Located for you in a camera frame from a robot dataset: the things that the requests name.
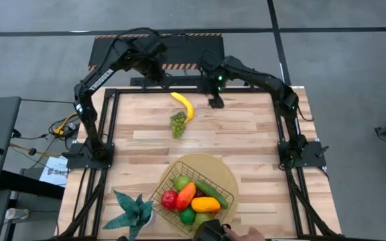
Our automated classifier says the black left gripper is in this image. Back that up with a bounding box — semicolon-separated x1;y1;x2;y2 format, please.
134;39;169;84

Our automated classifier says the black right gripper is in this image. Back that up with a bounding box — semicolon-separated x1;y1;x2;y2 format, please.
201;68;227;109

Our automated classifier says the yellow banana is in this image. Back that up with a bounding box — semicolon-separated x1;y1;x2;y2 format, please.
170;92;195;124

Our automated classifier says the green cucumber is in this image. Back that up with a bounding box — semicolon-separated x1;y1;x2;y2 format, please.
195;179;229;210

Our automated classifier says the black wire basket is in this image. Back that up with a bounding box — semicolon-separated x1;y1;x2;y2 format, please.
149;160;236;238

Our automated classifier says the red-orange mango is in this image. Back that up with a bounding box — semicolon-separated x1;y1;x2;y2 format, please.
175;181;197;212

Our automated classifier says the yellow-orange mango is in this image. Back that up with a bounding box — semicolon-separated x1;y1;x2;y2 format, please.
190;196;222;214

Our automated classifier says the green lime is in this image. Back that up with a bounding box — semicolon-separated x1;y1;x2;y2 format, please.
179;207;197;226

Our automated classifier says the black hazard-striped floor mat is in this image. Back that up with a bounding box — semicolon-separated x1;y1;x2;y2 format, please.
86;33;227;72

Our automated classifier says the green grape bunch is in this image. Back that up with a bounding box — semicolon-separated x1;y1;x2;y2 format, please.
170;111;188;139

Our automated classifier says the round woven placemat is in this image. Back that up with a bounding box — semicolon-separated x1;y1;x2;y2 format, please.
160;153;241;236

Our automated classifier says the black device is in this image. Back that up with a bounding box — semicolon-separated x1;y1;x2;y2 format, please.
192;218;233;241

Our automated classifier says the white plant pot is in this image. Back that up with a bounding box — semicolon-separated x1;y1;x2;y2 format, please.
141;210;154;228

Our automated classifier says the person's hand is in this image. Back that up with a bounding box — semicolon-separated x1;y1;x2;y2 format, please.
224;225;266;241

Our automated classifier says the green artificial plant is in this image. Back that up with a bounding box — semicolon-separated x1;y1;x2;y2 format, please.
103;189;154;241

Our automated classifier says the white printed paper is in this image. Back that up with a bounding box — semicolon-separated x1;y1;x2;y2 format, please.
38;155;70;188

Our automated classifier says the black metal table frame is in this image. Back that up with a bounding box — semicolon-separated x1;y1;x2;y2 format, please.
58;86;344;241

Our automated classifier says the yellow cable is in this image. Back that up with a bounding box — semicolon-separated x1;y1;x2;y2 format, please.
52;112;80;137

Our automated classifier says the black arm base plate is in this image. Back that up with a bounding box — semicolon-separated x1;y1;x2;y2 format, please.
65;142;115;170
277;140;328;169

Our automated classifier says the black cable bundle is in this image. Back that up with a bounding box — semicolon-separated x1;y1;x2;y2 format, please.
11;113;80;161

